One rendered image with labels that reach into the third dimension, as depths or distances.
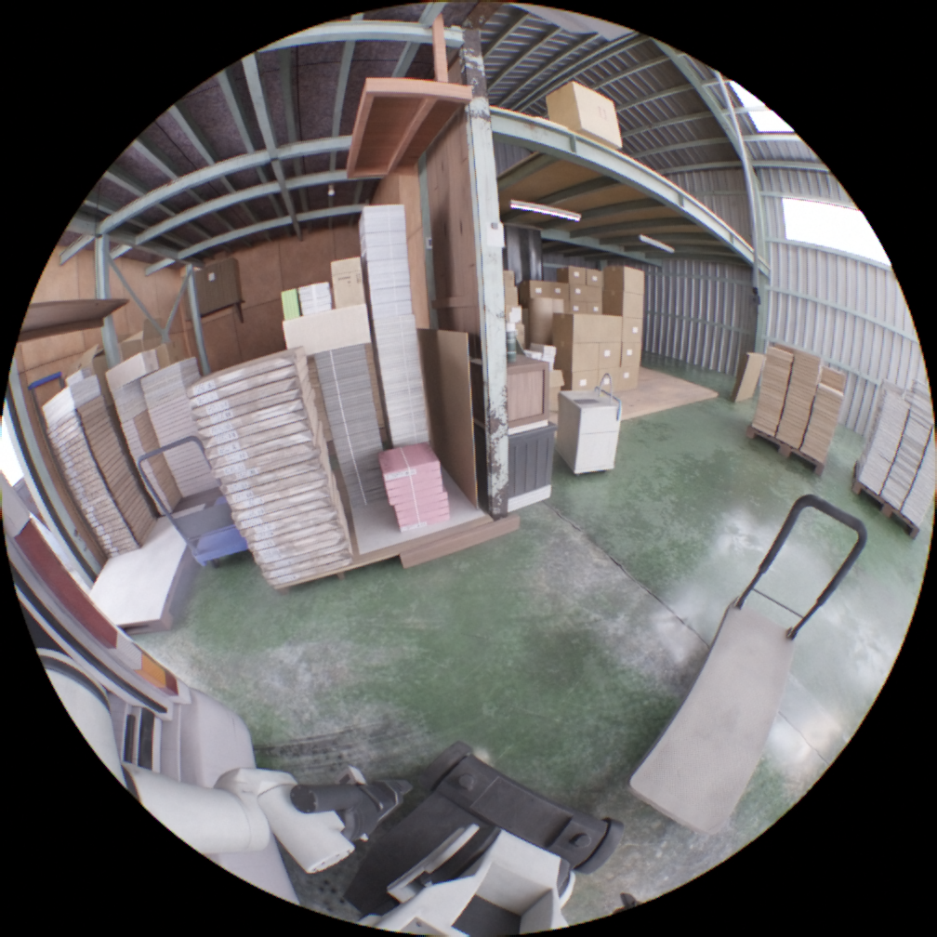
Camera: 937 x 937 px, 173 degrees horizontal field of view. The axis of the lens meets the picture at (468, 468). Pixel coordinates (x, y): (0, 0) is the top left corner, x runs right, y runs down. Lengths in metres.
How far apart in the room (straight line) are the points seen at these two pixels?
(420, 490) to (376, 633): 0.72
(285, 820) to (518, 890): 0.26
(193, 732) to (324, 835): 0.58
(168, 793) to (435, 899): 0.21
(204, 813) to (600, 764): 1.11
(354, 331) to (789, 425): 4.11
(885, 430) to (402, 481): 4.51
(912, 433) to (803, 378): 1.53
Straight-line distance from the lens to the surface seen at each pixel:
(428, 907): 0.33
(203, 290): 5.60
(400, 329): 1.69
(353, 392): 1.69
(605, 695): 1.29
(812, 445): 4.08
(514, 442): 1.68
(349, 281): 1.70
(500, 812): 0.98
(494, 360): 1.40
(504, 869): 0.46
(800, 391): 3.99
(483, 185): 1.49
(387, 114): 1.85
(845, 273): 8.61
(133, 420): 2.99
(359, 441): 1.77
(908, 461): 4.35
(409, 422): 1.79
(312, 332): 1.66
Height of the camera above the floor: 1.17
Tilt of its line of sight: 30 degrees down
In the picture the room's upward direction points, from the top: 4 degrees counter-clockwise
